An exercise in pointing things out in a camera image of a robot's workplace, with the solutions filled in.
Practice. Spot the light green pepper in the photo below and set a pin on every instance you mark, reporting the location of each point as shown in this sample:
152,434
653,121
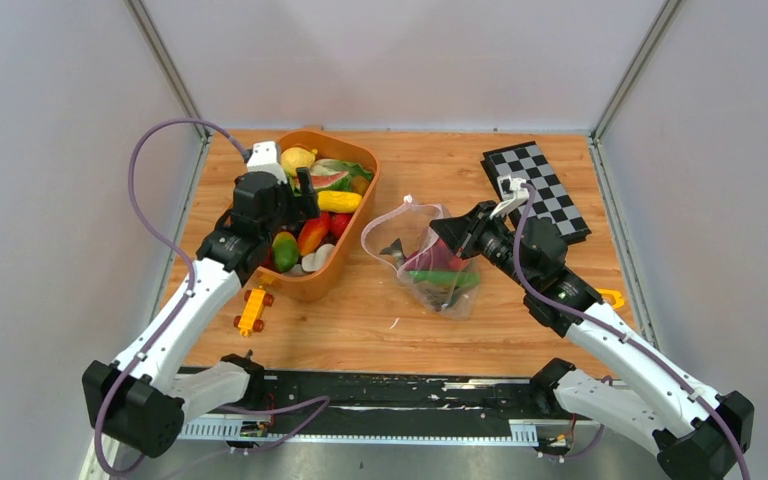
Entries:
446,279

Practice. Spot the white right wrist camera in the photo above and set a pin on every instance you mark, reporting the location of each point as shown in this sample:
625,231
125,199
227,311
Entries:
514,192

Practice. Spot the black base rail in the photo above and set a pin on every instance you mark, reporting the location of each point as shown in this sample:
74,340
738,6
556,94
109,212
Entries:
330,402

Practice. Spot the yellow corn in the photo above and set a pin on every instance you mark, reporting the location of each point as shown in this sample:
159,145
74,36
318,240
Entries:
339,201

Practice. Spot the yellow plastic ring toy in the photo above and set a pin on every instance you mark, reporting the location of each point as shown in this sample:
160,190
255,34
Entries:
613,297

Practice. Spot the black white checkerboard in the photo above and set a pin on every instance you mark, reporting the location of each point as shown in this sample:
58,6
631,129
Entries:
552,200

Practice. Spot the watermelon slice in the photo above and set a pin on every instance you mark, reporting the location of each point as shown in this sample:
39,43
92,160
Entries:
340,181

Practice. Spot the brown kiwi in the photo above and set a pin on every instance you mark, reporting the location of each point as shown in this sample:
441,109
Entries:
360,185

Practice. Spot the purple sweet potato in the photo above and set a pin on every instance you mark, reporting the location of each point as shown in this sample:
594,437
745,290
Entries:
434,257

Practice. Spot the white slotted cable duct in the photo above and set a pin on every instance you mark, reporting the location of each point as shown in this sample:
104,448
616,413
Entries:
520,435

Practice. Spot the red apple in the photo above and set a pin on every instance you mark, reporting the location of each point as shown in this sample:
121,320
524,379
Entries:
339,223

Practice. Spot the yellow lemon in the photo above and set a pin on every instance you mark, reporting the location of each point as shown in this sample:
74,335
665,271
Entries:
295,158

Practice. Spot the yellow toy car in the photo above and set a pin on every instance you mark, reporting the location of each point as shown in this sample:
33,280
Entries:
250,320

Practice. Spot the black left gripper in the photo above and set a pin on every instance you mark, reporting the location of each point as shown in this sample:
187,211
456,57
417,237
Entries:
303,207

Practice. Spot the orange plastic basket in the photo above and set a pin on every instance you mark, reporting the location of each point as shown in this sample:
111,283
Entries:
317,285

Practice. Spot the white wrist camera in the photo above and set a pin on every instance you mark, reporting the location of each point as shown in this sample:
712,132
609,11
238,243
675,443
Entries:
265,157
514,192

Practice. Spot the green mango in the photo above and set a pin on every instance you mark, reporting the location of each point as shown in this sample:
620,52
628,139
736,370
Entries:
285,252

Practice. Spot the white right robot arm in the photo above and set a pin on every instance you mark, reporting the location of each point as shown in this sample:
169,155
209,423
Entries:
694,431

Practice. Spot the clear zip top bag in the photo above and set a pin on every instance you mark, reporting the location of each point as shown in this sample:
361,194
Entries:
410,222

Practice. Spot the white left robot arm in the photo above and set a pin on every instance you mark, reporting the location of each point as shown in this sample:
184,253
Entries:
138,399

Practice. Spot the green lettuce leaf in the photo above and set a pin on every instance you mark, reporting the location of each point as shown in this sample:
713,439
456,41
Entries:
329,166

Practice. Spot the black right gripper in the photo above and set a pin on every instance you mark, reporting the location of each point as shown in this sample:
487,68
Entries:
461,234

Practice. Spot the orange red mango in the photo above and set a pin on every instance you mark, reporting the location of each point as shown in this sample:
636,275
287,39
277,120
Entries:
312,233

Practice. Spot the white garlic bulb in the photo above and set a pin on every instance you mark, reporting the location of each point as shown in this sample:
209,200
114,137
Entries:
315,261

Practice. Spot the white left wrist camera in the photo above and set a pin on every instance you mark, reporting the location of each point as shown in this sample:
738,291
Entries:
265,157

